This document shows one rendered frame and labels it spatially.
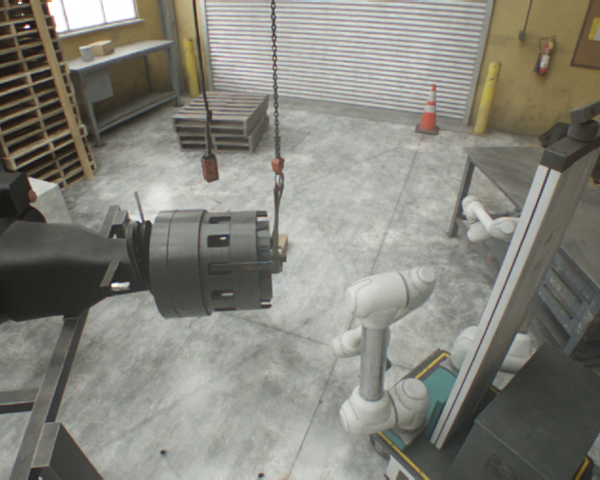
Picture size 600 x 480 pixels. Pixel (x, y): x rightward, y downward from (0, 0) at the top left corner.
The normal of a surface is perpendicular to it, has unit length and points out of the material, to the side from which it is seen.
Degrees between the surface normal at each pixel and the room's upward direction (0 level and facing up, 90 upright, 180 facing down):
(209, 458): 0
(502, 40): 90
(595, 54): 90
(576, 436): 0
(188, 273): 61
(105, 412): 0
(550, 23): 90
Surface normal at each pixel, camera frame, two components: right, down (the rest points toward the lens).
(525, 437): 0.00, -0.81
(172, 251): 0.05, -0.25
